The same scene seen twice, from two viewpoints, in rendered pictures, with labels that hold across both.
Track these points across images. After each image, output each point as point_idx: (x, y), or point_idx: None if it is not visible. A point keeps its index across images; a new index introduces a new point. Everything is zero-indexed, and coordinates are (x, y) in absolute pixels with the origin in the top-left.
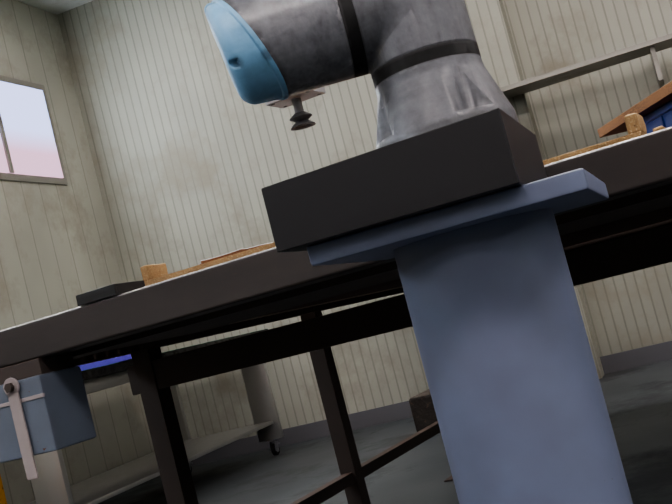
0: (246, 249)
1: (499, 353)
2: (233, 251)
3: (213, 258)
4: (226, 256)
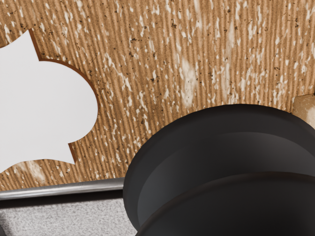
0: (69, 145)
1: None
2: (56, 159)
3: (16, 163)
4: (74, 181)
